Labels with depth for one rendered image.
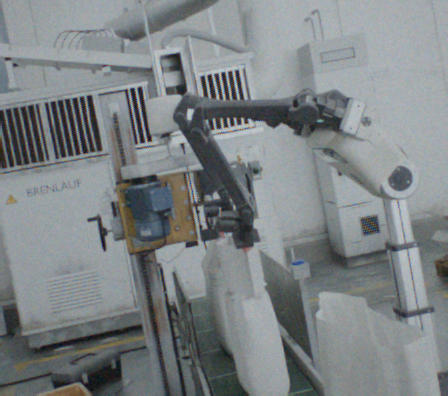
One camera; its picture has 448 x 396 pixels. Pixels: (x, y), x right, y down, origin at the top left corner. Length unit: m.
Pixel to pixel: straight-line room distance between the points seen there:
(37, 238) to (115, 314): 0.88
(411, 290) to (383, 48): 5.20
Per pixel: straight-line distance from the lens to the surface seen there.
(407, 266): 2.93
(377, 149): 2.72
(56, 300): 6.24
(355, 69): 7.17
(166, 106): 3.19
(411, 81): 7.99
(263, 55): 6.56
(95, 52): 5.80
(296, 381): 3.34
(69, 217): 6.14
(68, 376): 4.90
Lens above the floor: 1.49
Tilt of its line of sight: 3 degrees down
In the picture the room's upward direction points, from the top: 10 degrees counter-clockwise
